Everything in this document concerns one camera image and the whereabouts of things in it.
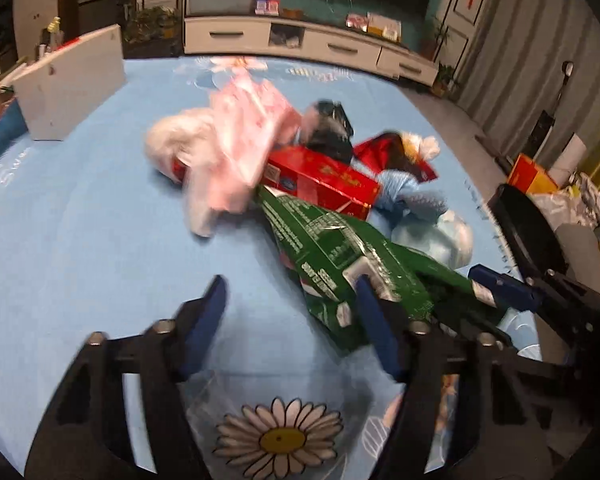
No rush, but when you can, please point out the green snack wrapper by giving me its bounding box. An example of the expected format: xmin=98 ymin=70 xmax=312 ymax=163
xmin=257 ymin=185 xmax=508 ymax=352

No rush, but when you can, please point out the black trash bin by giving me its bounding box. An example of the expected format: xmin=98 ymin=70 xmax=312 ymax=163
xmin=489 ymin=183 xmax=568 ymax=292

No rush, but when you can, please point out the white plastic bag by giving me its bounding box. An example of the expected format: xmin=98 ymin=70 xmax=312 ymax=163
xmin=529 ymin=174 xmax=600 ymax=231

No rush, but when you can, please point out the red yellow shopping bag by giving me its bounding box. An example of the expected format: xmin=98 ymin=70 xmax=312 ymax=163
xmin=507 ymin=154 xmax=559 ymax=194

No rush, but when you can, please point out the blue crumpled cloth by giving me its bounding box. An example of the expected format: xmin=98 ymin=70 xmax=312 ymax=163
xmin=374 ymin=169 xmax=448 ymax=223

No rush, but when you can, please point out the red foil wrapper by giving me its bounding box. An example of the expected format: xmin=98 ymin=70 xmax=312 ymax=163
xmin=353 ymin=130 xmax=439 ymax=183

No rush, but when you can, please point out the red cardboard box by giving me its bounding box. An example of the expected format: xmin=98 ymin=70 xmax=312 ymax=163
xmin=172 ymin=145 xmax=383 ymax=221

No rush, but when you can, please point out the blue floral table cloth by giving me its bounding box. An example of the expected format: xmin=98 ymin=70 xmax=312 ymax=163
xmin=0 ymin=55 xmax=544 ymax=480

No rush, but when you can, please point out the dark crumpled wrapper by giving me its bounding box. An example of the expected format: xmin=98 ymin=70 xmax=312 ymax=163
xmin=299 ymin=100 xmax=354 ymax=165

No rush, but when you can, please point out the grey curtain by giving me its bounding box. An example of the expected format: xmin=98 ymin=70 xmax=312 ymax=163
xmin=457 ymin=0 xmax=600 ymax=166

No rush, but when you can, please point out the potted plant by cabinet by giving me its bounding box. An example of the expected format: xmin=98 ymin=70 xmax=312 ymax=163
xmin=419 ymin=16 xmax=449 ymax=61

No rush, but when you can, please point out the white tv cabinet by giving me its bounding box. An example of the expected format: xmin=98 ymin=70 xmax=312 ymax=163
xmin=184 ymin=15 xmax=439 ymax=87

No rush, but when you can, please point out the pink plastic bag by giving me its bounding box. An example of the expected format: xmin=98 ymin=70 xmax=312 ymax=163
xmin=145 ymin=70 xmax=301 ymax=237

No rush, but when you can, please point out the white storage box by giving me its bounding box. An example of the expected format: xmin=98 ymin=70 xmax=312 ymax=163
xmin=12 ymin=25 xmax=126 ymax=141

